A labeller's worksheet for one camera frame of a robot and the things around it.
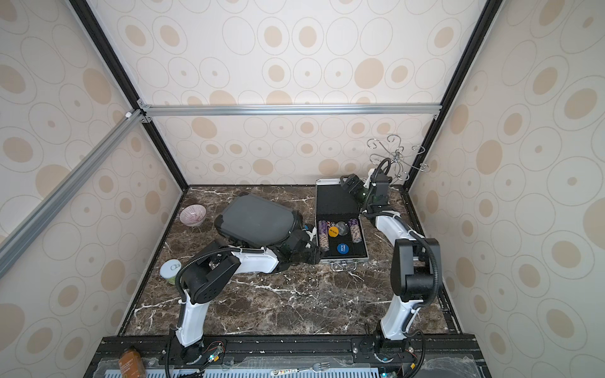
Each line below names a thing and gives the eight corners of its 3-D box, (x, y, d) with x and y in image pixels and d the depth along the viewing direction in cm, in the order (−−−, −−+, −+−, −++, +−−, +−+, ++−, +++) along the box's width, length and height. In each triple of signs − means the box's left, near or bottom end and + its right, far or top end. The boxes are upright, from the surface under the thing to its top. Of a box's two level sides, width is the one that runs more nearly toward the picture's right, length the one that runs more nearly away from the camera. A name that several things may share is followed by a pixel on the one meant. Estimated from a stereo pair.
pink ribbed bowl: (180, 227, 105) (176, 221, 102) (188, 210, 112) (184, 204, 108) (204, 227, 106) (201, 221, 102) (210, 210, 112) (207, 204, 108)
